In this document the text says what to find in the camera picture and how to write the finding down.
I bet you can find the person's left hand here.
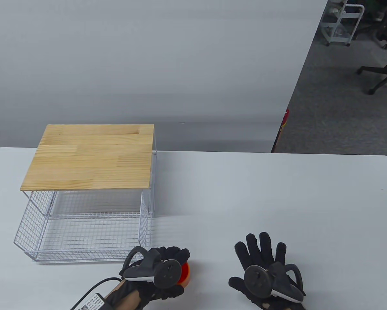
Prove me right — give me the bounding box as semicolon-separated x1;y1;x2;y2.
119;246;191;304

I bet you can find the person's right hand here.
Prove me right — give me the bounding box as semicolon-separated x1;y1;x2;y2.
228;232;307;310

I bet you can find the orange plastic cup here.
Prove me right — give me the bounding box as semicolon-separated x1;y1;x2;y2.
177;262;190;287

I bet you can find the white mesh sliding drawer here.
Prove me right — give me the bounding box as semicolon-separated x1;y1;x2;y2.
14;191;153;263

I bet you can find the person's left forearm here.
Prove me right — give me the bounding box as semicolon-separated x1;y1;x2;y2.
105;284;143;310

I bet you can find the dark grey hand controller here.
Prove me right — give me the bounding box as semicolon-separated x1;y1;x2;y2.
244;262;306;303
120;246;183;290

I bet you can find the black office chair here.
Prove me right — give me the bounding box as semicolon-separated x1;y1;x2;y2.
352;0;387;50
356;61;387;95

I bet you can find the white utility cart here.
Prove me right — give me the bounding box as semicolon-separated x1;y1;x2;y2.
320;0;365;47

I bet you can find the black cable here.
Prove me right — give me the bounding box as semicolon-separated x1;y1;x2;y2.
70;277;121;310

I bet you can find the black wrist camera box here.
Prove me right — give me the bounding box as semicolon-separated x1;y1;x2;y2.
72;292;107;310

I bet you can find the white frame with wooden top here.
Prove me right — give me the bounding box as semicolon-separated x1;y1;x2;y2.
20;124;158;215

